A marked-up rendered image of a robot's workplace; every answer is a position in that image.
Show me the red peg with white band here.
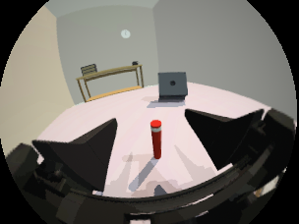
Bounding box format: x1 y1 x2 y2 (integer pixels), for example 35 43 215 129
150 120 161 159

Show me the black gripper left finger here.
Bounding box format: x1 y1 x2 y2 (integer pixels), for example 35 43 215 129
32 117 118 192

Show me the dark grey sloped panel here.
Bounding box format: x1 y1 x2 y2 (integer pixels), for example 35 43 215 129
158 72 189 100

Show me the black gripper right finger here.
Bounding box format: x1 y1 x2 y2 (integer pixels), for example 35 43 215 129
185 108 264 171

